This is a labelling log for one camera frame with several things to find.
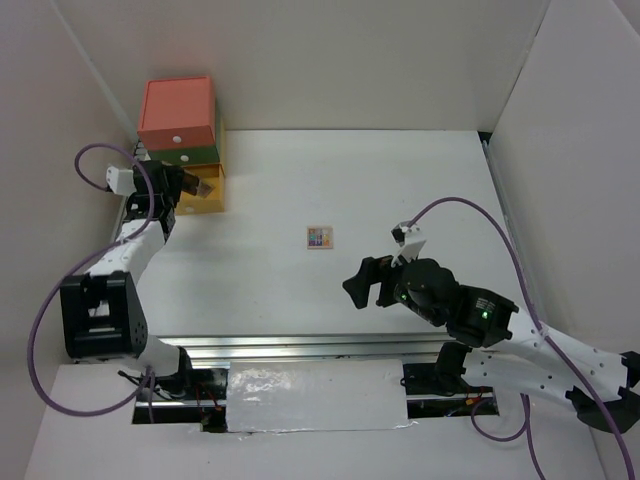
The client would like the colourful square eyeshadow palette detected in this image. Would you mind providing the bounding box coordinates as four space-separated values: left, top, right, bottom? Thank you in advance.
306 226 333 250

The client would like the coral top drawer box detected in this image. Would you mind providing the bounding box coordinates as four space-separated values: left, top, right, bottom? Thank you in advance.
137 76 216 151

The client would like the green drawer box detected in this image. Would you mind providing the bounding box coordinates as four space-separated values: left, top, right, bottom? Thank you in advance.
142 100 226 165

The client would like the white foil-edged cover panel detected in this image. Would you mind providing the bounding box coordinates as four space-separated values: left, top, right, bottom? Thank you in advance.
226 359 410 433

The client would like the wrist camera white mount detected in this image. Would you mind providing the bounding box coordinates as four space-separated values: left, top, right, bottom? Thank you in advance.
106 166 136 197
391 221 426 268

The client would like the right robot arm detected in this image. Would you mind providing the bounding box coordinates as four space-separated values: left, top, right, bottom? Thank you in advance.
343 256 639 433

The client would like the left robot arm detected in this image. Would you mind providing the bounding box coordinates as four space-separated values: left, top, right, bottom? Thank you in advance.
60 160 199 399

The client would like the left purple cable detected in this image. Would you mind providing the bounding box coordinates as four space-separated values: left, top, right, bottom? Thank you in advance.
27 143 161 426

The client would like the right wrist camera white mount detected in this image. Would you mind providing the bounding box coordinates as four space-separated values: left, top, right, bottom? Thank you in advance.
391 221 426 268

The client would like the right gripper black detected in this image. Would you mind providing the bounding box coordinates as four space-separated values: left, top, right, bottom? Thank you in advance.
341 244 443 325

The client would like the aluminium table rail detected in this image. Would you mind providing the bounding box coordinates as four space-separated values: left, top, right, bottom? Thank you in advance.
159 332 453 368

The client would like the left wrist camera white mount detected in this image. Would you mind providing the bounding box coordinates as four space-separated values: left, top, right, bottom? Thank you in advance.
106 166 136 197

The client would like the brown eyeshadow palette silver case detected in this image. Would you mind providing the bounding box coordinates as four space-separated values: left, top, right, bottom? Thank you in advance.
181 170 214 198

